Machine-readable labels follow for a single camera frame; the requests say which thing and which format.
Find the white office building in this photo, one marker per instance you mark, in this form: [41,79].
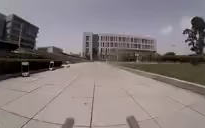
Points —
[123,45]

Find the grey paved slab plaza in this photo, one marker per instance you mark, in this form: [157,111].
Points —
[100,96]

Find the low grey building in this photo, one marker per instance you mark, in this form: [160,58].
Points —
[50,50]

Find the pale stone kerb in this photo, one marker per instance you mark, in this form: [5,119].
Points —
[163,79]

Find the robot's own part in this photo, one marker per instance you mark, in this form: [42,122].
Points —
[68,122]
[132,122]

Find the green grass lawn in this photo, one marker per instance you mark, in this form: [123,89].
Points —
[176,70]

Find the distant hedge row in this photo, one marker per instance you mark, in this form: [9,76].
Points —
[186,58]

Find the dark trimmed hedge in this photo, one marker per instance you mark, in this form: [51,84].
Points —
[10,65]

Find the dark glass building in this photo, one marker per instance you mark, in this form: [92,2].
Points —
[13,33]

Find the tall dark tree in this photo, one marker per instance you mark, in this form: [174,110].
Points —
[197,35]

